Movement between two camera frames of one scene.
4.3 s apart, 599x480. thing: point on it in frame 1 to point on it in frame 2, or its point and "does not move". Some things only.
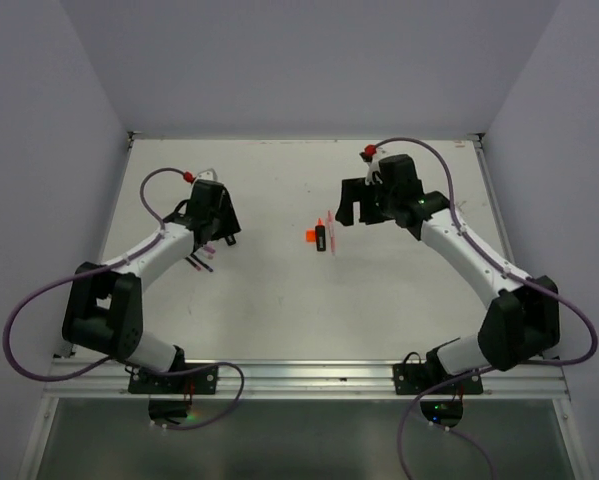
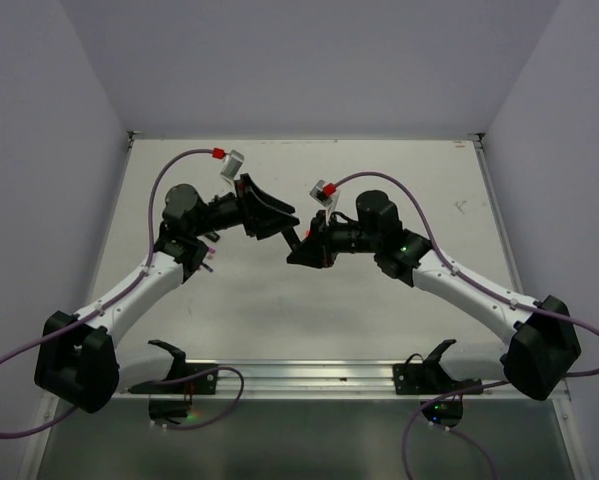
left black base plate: [199, 381] does not move
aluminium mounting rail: [83, 379] does not move
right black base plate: [416, 378] does not move
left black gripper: [230, 224] to [262, 214]
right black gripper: [353, 190] to [317, 248]
